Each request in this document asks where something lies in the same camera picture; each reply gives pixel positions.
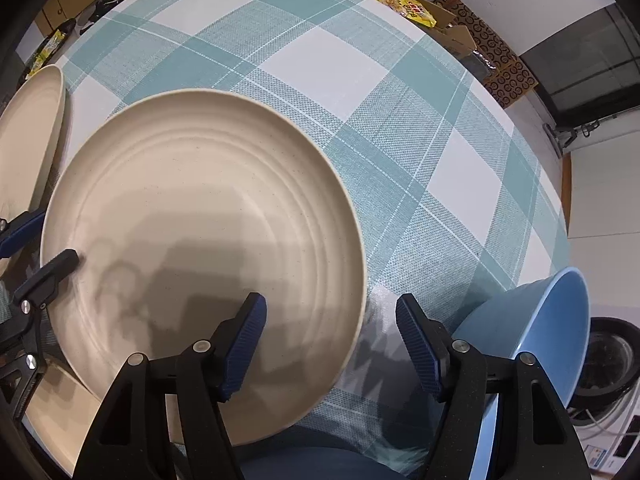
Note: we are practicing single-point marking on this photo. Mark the teal white checked tablecloth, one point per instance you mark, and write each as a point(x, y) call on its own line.
point(325, 60)

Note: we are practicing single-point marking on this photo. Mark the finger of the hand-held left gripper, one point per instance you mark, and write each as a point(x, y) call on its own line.
point(25, 232)
point(55, 266)

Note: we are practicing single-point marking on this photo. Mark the white washing machine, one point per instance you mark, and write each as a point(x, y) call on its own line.
point(610, 355)

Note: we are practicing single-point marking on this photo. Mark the large beige ridged plate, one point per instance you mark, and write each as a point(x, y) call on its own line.
point(200, 185)

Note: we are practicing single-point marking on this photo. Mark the yellow green snack packet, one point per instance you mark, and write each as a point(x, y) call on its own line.
point(47, 52)

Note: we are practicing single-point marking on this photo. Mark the black framed glass door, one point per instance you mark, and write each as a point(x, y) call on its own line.
point(575, 75)

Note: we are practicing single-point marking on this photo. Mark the tan wooden door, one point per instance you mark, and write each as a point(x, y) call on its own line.
point(55, 10)

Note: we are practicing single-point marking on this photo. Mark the pile of dark shoes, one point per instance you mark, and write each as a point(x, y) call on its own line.
point(110, 2)

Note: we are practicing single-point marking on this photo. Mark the grey floor mop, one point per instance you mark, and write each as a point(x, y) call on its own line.
point(570, 135)

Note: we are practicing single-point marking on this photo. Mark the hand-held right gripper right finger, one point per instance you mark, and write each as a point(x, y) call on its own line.
point(420, 355)

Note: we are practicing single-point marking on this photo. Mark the white kitchen cabinet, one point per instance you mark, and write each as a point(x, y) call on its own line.
point(605, 195)

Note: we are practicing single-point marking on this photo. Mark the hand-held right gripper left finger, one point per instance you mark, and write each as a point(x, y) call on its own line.
point(247, 340)

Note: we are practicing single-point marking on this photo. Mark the dark blue bowl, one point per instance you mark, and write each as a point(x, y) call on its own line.
point(320, 465)

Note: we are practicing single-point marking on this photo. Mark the dark grey mat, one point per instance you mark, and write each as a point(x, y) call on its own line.
point(482, 66)

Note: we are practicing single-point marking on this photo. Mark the open brown cardboard box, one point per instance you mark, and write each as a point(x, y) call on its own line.
point(452, 35)

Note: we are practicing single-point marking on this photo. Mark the light blue bowl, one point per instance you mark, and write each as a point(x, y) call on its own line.
point(530, 310)

